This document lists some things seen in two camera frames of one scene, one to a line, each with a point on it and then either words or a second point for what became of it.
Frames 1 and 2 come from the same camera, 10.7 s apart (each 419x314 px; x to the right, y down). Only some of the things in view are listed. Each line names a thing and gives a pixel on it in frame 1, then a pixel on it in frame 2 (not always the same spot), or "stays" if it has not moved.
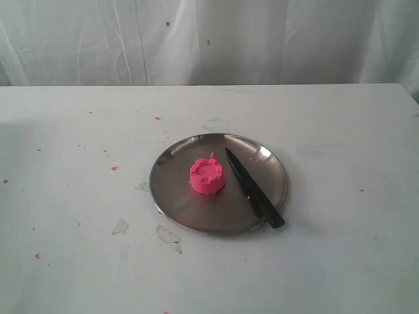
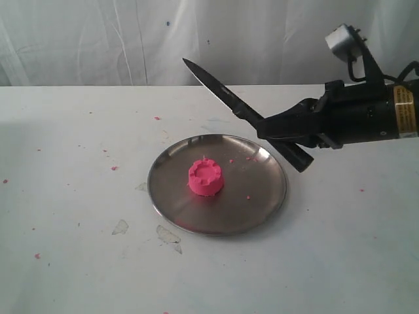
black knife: [275, 219] to [295, 157]
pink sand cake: [207, 175] stays
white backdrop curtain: [188, 42] stays
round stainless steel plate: [220, 184] stays
